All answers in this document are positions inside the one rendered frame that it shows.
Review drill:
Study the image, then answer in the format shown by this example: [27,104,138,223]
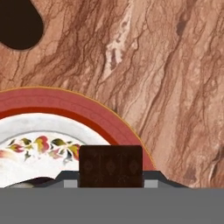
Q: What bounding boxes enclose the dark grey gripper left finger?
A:
[37,170,81,189]

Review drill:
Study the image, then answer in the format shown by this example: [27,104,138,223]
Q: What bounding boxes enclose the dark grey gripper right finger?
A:
[142,170,190,189]

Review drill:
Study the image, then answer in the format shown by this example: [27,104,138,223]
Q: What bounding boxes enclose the dark brown chocolate bar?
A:
[78,144,144,189]

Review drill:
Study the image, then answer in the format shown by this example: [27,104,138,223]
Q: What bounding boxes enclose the red-rimmed floral white plate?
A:
[0,86,158,189]

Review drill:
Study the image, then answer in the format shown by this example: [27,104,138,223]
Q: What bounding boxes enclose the dark brown rounded object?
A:
[0,0,45,52]

